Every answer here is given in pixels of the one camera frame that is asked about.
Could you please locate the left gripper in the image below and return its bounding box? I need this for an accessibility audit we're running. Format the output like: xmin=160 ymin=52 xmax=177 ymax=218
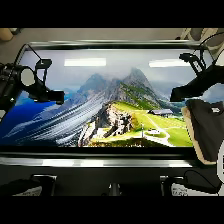
xmin=33 ymin=85 xmax=65 ymax=105

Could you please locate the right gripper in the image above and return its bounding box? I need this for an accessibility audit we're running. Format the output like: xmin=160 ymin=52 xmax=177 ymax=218
xmin=169 ymin=77 xmax=208 ymax=103

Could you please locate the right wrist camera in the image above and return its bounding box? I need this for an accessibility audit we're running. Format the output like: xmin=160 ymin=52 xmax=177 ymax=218
xmin=178 ymin=52 xmax=208 ymax=75

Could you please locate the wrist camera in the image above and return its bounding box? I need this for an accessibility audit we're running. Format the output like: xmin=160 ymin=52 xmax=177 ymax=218
xmin=34 ymin=58 xmax=53 ymax=91
xmin=178 ymin=52 xmax=208 ymax=75

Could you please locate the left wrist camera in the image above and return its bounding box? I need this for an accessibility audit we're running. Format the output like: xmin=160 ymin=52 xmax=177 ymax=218
xmin=34 ymin=58 xmax=53 ymax=91

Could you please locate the black cable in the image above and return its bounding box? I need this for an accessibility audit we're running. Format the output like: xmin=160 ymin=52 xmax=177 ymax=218
xmin=13 ymin=43 xmax=43 ymax=68
xmin=199 ymin=31 xmax=224 ymax=52
xmin=182 ymin=169 xmax=223 ymax=195

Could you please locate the silver frame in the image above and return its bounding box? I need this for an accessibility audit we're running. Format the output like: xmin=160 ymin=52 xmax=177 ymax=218
xmin=0 ymin=39 xmax=224 ymax=197

